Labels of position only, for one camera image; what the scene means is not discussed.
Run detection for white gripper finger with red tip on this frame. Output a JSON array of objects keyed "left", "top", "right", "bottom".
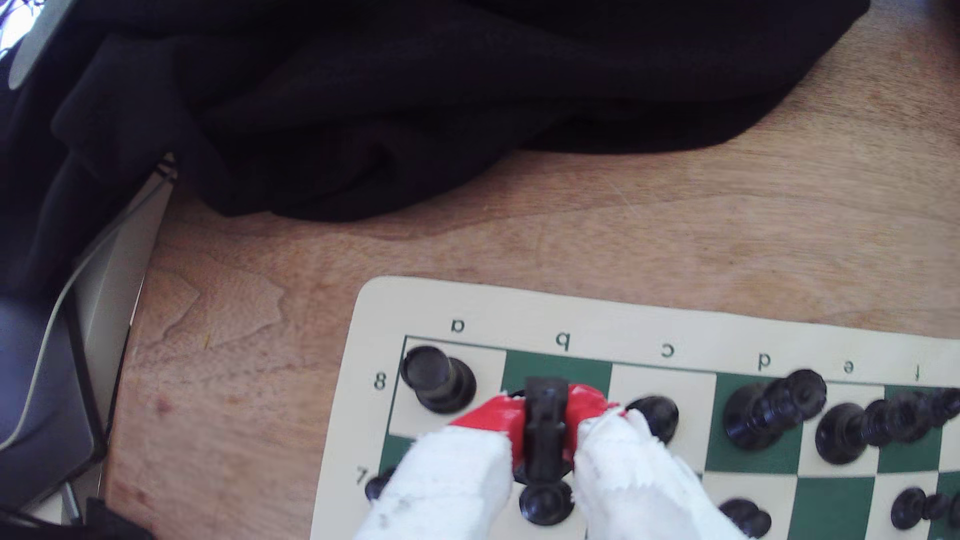
[
  {"left": 565, "top": 385, "right": 748, "bottom": 540},
  {"left": 354, "top": 396, "right": 528, "bottom": 540}
]

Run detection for black knight chess piece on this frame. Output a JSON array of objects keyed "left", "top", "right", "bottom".
[{"left": 511, "top": 377, "right": 579, "bottom": 486}]

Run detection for black bishop chess piece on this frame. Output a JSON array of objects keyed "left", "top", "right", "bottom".
[
  {"left": 909, "top": 386, "right": 960, "bottom": 436},
  {"left": 624, "top": 395, "right": 681, "bottom": 445}
]

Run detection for black pawn chess piece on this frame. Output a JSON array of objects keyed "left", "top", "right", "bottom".
[
  {"left": 718, "top": 498, "right": 774, "bottom": 540},
  {"left": 364, "top": 466, "right": 397, "bottom": 504},
  {"left": 890, "top": 486, "right": 954, "bottom": 531},
  {"left": 517, "top": 481, "right": 576, "bottom": 527}
]

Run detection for black rook chess piece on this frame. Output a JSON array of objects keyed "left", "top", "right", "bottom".
[{"left": 399, "top": 345, "right": 478, "bottom": 416}]

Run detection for black queen chess piece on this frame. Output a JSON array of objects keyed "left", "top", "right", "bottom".
[{"left": 722, "top": 368, "right": 828, "bottom": 453}]

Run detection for green and cream chess mat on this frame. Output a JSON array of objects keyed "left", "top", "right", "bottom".
[{"left": 310, "top": 275, "right": 960, "bottom": 540}]

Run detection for black king chess piece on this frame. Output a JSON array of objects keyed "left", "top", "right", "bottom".
[{"left": 813, "top": 399, "right": 915, "bottom": 466}]

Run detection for black cloth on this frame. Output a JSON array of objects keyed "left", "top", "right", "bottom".
[{"left": 0, "top": 0, "right": 873, "bottom": 301}]

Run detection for white panel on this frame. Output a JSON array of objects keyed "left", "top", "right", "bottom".
[{"left": 30, "top": 153, "right": 178, "bottom": 525}]

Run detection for thin white cable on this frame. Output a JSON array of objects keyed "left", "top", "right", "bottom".
[{"left": 0, "top": 176, "right": 175, "bottom": 455}]

